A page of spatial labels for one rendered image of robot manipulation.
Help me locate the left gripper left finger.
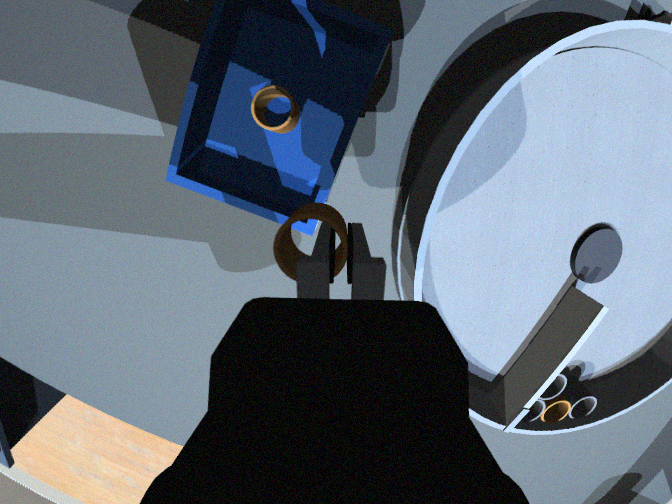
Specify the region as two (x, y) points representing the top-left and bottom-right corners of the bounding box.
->
(296, 222), (336, 299)

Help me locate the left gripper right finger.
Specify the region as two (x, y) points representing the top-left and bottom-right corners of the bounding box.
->
(347, 223), (387, 300)

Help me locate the bronze bushing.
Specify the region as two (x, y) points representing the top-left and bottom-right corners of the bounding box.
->
(273, 202), (348, 281)
(251, 85), (300, 134)
(540, 393), (571, 424)

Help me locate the silver metal ring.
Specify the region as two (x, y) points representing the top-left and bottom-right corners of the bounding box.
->
(520, 398), (546, 423)
(539, 372), (567, 400)
(562, 375), (597, 419)

